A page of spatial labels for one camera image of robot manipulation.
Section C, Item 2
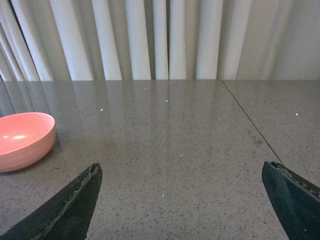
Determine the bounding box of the pink plastic bowl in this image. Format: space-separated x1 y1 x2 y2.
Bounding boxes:
0 112 56 173

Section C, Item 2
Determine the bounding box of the white pleated curtain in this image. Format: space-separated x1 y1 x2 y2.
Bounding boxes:
0 0 320 82

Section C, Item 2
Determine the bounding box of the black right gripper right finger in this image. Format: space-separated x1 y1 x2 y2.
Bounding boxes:
261 161 320 240

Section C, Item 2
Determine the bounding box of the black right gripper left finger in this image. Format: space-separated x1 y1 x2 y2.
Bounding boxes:
0 163 103 240

